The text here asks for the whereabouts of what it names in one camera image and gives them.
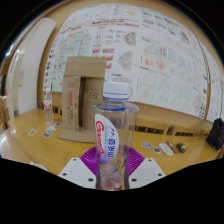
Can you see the narrow printed wall poster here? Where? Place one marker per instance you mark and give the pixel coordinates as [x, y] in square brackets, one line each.
[215, 86]

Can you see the brown cardboard box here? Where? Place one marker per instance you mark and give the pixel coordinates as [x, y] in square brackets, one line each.
[83, 70]

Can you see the small black object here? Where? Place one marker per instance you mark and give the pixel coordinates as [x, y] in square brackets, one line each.
[181, 148]

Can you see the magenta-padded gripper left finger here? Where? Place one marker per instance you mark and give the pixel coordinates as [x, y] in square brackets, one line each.
[75, 170]

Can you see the small oval sticker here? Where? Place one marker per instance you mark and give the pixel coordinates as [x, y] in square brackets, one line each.
[32, 132]

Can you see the large printed wall poster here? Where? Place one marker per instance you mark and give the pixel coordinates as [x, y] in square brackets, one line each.
[150, 50]

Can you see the dark pen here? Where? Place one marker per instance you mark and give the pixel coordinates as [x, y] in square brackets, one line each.
[171, 146]

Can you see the small red-labelled plastic bottle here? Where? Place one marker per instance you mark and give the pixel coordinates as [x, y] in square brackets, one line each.
[48, 106]

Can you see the white flat card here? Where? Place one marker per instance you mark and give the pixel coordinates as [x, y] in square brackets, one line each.
[166, 149]

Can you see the small round sticker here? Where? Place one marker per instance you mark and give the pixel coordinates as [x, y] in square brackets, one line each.
[146, 145]
[157, 149]

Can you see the clear plastic water bottle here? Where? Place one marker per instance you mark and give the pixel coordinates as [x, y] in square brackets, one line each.
[113, 133]

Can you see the white floor air conditioner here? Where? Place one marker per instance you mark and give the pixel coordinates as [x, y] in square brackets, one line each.
[20, 83]

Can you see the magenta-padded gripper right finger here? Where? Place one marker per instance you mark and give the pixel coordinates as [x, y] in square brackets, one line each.
[146, 170]

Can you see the black bag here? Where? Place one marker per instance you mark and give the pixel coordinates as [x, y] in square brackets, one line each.
[216, 135]

